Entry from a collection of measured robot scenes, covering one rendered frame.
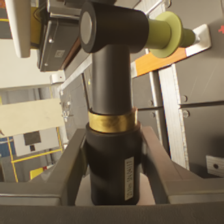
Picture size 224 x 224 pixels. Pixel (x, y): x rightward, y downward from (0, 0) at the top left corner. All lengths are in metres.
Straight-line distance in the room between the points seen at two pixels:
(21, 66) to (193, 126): 4.53
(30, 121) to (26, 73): 1.23
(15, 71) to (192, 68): 4.50
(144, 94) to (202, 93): 0.10
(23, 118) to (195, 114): 4.41
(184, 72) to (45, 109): 4.39
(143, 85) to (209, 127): 0.12
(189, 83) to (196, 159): 0.10
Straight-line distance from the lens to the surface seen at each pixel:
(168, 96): 0.25
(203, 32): 0.20
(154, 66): 0.24
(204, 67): 0.20
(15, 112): 4.53
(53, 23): 0.43
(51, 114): 4.54
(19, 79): 4.55
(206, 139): 0.21
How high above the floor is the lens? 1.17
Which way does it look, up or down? 28 degrees down
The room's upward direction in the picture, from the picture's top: 101 degrees counter-clockwise
